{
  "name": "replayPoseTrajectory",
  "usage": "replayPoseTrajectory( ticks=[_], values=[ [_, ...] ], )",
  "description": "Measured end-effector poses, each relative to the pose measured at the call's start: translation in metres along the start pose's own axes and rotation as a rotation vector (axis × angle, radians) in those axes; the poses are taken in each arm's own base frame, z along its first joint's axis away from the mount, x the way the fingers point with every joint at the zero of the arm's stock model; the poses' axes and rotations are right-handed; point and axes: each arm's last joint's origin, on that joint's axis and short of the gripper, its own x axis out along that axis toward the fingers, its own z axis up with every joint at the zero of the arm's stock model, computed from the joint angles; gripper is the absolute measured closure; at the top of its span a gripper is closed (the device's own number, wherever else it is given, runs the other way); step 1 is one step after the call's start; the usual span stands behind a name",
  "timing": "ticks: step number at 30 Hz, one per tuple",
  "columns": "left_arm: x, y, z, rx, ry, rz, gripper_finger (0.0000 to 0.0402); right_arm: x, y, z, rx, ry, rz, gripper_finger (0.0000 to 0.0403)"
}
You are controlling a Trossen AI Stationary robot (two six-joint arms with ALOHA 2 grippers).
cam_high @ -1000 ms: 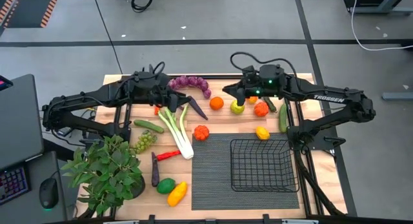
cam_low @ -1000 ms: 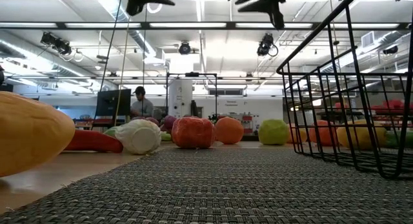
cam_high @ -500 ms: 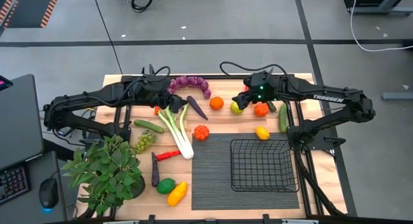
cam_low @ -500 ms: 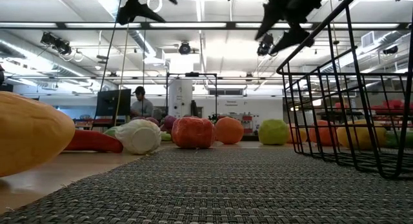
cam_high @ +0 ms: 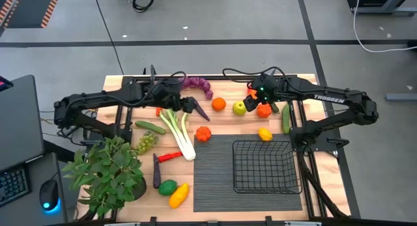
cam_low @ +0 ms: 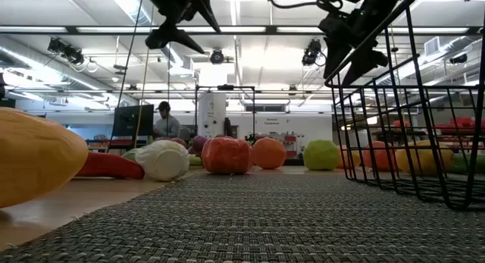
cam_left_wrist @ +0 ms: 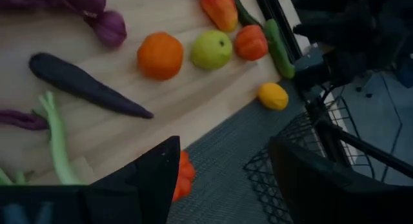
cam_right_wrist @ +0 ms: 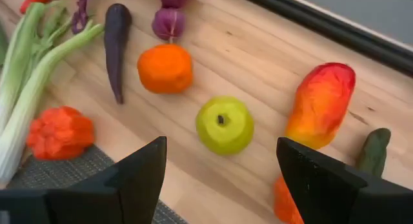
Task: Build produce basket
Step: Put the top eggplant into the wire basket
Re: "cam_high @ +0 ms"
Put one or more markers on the white green bok choy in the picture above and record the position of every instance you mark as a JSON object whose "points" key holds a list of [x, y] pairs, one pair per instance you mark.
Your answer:
{"points": [[187, 151]]}

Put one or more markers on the round orange fruit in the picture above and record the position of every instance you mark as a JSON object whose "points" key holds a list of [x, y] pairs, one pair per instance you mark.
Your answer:
{"points": [[218, 104]]}

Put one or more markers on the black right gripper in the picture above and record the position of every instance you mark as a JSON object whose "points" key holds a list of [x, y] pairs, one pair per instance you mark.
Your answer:
{"points": [[258, 97]]}

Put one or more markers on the green apple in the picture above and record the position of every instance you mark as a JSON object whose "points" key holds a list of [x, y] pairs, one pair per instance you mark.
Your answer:
{"points": [[239, 108]]}

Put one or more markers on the grey woven placemat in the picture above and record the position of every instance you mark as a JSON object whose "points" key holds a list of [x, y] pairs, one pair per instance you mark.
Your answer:
{"points": [[211, 180]]}

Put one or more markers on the green leafy plant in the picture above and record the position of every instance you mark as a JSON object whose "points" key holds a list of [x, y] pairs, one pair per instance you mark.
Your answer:
{"points": [[107, 174]]}

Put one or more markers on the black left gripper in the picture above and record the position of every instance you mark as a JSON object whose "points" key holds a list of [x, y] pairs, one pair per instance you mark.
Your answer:
{"points": [[188, 105]]}

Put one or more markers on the red chili pepper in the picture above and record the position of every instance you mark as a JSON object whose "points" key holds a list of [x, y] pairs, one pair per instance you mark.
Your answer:
{"points": [[169, 157]]}

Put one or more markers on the black computer mouse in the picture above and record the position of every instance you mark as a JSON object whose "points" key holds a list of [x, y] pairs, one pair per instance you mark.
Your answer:
{"points": [[49, 193]]}

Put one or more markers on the device with red lights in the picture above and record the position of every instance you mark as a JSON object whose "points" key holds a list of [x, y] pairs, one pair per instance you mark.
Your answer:
{"points": [[5, 84]]}

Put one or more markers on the orange carrot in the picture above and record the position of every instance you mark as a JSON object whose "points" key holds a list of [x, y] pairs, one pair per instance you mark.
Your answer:
{"points": [[158, 112]]}

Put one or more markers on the purple eggplant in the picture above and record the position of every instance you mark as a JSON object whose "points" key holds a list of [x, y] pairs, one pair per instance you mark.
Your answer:
{"points": [[156, 174]]}

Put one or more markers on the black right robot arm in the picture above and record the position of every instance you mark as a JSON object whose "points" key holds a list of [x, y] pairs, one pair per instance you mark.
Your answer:
{"points": [[325, 99]]}

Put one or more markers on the orange persimmon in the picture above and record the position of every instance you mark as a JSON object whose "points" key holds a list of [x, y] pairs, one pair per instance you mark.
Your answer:
{"points": [[264, 111]]}

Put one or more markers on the dark purple carrot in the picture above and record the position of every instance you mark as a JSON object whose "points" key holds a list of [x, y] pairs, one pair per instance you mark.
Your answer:
{"points": [[206, 116]]}

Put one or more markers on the green cucumber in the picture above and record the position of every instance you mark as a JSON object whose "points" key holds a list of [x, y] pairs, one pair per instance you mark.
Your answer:
{"points": [[150, 127], [286, 120]]}

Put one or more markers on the green grape bunch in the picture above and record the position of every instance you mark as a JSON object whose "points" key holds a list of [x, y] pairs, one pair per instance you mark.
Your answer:
{"points": [[145, 143]]}

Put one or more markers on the black backlit keyboard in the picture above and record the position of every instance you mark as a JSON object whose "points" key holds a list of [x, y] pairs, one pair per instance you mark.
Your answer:
{"points": [[13, 185]]}

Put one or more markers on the green lime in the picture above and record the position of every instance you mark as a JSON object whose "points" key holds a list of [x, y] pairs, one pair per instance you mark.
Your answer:
{"points": [[167, 188]]}

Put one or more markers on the small orange pumpkin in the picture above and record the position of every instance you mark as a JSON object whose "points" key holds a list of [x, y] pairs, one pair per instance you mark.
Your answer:
{"points": [[203, 134]]}

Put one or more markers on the dark green pepper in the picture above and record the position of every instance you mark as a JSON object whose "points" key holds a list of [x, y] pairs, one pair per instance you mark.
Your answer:
{"points": [[275, 108]]}

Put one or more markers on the black plant pot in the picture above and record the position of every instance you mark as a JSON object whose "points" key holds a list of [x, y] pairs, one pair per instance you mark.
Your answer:
{"points": [[140, 190]]}

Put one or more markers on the grey desk foot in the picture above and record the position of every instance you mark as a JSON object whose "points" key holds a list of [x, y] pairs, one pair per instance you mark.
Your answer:
{"points": [[400, 96]]}

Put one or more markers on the orange striped floor mat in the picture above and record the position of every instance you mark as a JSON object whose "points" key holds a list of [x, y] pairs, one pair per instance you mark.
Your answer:
{"points": [[26, 8]]}

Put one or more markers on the yellow lemon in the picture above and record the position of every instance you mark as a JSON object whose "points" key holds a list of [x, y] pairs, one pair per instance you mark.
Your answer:
{"points": [[265, 134]]}

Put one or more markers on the black metal rig frame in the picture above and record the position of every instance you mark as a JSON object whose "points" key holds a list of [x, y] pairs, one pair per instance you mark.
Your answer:
{"points": [[218, 77]]}

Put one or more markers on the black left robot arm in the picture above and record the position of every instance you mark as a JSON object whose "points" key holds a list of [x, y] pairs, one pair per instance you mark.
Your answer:
{"points": [[97, 100]]}

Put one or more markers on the dark grey desk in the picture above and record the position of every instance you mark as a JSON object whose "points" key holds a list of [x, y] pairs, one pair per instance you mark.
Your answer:
{"points": [[36, 167]]}

